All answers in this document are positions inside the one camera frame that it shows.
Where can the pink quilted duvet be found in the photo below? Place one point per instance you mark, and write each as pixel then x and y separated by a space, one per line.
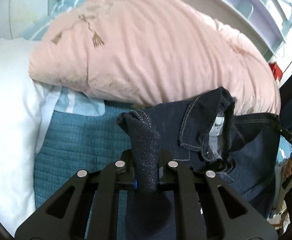
pixel 147 52

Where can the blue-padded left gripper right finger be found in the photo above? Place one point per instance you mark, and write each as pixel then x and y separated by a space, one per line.
pixel 206 207

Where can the teal quilted bed sheet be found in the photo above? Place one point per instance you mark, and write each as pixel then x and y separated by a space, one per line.
pixel 82 134

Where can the red object by bed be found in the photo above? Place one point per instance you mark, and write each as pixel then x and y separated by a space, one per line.
pixel 277 72

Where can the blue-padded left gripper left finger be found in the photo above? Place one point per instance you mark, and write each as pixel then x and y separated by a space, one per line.
pixel 85 207

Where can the dark blue denim jeans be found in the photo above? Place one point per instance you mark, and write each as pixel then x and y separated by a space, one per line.
pixel 203 134

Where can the white pillow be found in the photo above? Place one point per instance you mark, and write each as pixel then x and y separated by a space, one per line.
pixel 26 108

